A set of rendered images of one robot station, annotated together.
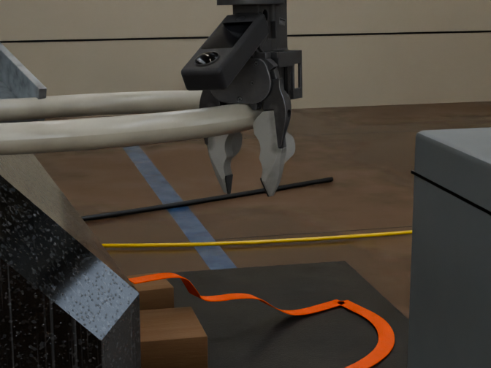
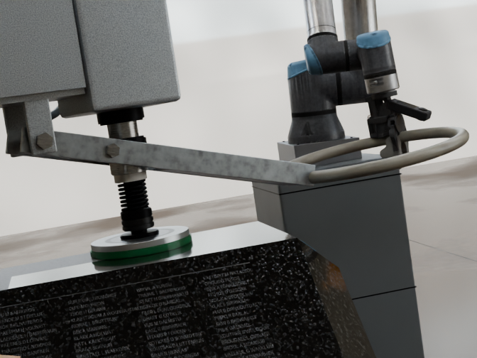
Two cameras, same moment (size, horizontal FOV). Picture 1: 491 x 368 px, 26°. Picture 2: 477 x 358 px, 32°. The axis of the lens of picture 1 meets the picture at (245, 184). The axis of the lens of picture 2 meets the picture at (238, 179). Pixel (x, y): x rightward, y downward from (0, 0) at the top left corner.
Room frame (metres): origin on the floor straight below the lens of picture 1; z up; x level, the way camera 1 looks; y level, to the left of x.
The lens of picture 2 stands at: (1.43, 2.34, 1.07)
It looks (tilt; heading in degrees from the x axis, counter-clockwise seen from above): 5 degrees down; 273
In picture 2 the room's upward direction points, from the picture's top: 9 degrees counter-clockwise
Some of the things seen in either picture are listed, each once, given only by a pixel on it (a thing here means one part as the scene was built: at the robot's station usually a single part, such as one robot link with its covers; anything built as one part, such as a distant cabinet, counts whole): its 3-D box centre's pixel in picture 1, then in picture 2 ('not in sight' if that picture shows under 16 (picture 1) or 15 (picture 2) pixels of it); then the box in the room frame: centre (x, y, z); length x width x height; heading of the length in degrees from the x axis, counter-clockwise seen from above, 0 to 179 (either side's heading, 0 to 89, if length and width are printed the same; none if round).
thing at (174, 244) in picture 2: not in sight; (140, 240); (1.76, 0.55, 0.82); 0.22 x 0.22 x 0.04
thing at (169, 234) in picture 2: not in sight; (140, 238); (1.76, 0.55, 0.82); 0.21 x 0.21 x 0.01
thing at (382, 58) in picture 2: not in sight; (375, 53); (1.14, -0.01, 1.16); 0.10 x 0.09 x 0.12; 89
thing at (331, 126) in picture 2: not in sight; (314, 125); (1.31, -0.47, 0.98); 0.19 x 0.19 x 0.10
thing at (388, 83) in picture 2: not in sight; (382, 84); (1.13, 0.00, 1.07); 0.10 x 0.09 x 0.05; 63
